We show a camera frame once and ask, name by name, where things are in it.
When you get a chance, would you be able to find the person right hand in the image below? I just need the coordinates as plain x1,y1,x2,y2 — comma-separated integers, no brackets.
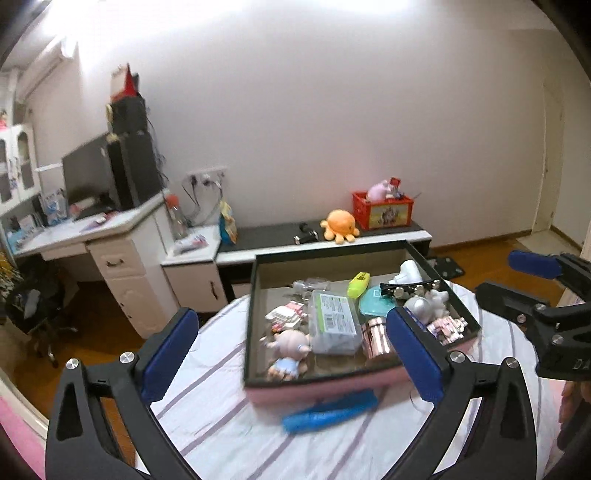
559,381,591,427

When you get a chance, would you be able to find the white glass door cabinet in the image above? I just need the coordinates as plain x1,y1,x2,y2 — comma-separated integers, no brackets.
0,124,41,214

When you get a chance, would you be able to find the rose gold metallic cup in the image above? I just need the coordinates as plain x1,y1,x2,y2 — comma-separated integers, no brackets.
362,317,398,363

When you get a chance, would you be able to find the pink brick donut model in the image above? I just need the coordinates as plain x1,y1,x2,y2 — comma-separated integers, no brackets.
427,316,468,346

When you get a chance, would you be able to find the black floor plate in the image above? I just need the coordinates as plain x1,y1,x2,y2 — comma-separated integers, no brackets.
428,256,465,280

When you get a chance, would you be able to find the blue pencil case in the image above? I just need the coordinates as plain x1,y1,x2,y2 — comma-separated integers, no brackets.
281,389,379,434

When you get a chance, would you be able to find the black computer tower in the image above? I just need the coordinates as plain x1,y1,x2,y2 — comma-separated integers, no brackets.
106,131,161,211

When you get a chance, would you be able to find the orange octopus plush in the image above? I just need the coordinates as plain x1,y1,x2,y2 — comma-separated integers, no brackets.
320,209,360,245

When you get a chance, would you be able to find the pink white brick toy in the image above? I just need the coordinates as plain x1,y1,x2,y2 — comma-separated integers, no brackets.
266,301,308,334

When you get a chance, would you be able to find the computer monitor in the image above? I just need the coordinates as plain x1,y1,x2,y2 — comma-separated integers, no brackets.
62,134,115,220

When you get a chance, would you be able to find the white bedside drawer unit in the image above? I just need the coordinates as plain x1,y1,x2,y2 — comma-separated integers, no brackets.
161,226,228,313

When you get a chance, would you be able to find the clear box green label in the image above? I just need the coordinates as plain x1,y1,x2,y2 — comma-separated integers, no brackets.
308,291,362,356

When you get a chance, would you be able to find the pink plush toy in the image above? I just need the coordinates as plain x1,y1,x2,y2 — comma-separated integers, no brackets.
366,180,396,203

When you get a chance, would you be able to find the wall air conditioner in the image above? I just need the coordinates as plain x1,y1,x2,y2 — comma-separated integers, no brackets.
15,39,77,104

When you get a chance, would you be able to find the black dumbbell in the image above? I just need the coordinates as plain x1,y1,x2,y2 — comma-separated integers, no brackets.
294,222,318,245

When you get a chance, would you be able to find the red storage crate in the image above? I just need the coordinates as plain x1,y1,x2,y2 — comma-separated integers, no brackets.
352,191,414,231

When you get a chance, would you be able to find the red box on speaker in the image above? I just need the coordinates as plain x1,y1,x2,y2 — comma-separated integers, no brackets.
110,64,138,103

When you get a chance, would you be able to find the pink haired doll figurine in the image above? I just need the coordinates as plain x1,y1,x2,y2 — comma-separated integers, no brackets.
259,329,312,382

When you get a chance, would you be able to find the striped white quilt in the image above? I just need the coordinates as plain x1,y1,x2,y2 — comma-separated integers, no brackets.
151,282,564,479

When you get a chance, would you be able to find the white desk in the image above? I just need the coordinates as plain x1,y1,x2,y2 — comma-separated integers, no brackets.
9,193,178,338

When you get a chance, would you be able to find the clear bottle red cap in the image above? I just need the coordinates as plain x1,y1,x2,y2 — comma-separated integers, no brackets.
165,194,187,240

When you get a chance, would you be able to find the black studded hair clip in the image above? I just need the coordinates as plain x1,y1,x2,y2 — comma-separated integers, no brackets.
380,279,441,300

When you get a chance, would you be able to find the white bear figurine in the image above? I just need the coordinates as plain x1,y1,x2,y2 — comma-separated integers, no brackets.
426,289,450,320

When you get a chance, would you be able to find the snack bag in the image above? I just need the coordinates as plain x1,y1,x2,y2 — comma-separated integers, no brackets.
218,200,238,245

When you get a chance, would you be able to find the pink box with black rim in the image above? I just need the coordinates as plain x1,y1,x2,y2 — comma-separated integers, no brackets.
243,241,481,404

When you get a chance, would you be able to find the silver ball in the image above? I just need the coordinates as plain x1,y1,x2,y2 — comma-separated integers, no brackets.
404,296,435,325

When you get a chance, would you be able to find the teal lidded clear container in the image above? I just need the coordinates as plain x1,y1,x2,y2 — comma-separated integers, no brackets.
358,286,397,318

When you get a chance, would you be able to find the wall power outlet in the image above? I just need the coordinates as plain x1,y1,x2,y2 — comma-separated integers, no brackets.
185,166,228,184

